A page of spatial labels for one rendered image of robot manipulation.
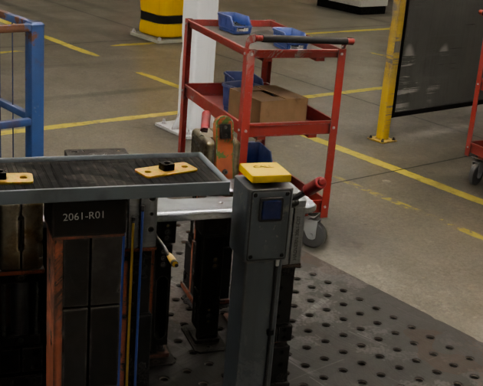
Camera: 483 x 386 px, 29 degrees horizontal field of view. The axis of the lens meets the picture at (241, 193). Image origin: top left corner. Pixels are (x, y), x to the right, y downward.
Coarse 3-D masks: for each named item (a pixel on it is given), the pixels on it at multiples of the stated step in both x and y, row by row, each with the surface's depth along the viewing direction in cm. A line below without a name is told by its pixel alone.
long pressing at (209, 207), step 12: (168, 204) 162; (180, 204) 162; (192, 204) 162; (204, 204) 163; (216, 204) 163; (228, 204) 164; (312, 204) 167; (168, 216) 157; (180, 216) 158; (192, 216) 158; (204, 216) 159; (216, 216) 160; (228, 216) 161
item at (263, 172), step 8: (240, 168) 134; (248, 168) 132; (256, 168) 132; (264, 168) 132; (272, 168) 133; (280, 168) 133; (248, 176) 130; (256, 176) 129; (264, 176) 130; (272, 176) 130; (280, 176) 130; (288, 176) 131; (264, 184) 132
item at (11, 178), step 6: (0, 174) 118; (6, 174) 121; (12, 174) 121; (18, 174) 121; (24, 174) 121; (30, 174) 122; (0, 180) 118; (6, 180) 119; (12, 180) 119; (18, 180) 119; (24, 180) 119; (30, 180) 119
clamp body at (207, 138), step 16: (192, 144) 188; (208, 144) 180; (240, 144) 182; (192, 224) 194; (192, 240) 191; (192, 256) 192; (224, 256) 190; (192, 272) 192; (224, 272) 191; (192, 288) 192; (224, 288) 192; (224, 304) 193
